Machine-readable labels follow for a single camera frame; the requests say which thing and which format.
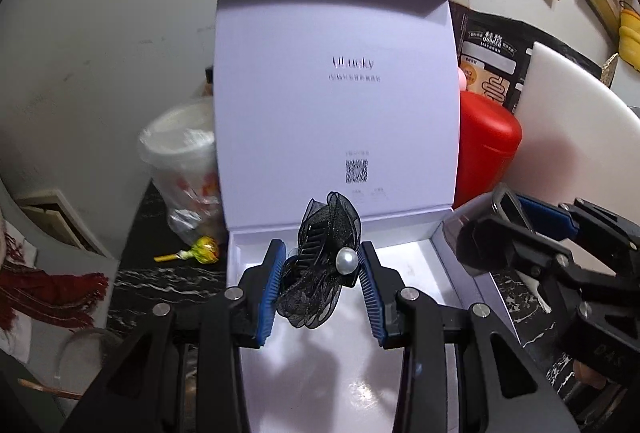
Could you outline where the black lace pearl hair bow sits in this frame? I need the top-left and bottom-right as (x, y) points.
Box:
(276, 192), (361, 329)

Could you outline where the yellow lollipop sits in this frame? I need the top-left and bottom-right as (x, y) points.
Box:
(154, 236), (220, 264)

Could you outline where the white foam board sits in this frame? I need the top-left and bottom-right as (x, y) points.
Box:
(504, 41), (640, 276)

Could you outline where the red plastic canister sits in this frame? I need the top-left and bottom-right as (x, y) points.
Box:
(454, 91), (523, 209)

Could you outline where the woven round decoration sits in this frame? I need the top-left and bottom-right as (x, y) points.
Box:
(600, 53), (620, 88)

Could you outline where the pink bottle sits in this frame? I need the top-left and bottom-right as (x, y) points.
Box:
(458, 68), (468, 91)

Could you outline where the black snack pouch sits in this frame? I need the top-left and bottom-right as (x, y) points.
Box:
(449, 1), (602, 112)

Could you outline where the plastic cup in bag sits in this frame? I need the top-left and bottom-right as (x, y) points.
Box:
(139, 96), (228, 243)

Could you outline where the red plaid scarf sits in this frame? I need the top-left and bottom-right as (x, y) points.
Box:
(1, 231), (108, 331)

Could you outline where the yellow enamel pot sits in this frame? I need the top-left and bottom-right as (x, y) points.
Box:
(618, 0), (640, 71)

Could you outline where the white lavender gift box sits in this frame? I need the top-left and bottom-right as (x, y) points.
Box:
(198, 0), (497, 432)

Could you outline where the leaning wooden picture frame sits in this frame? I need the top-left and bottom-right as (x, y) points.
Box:
(14, 190), (112, 257)

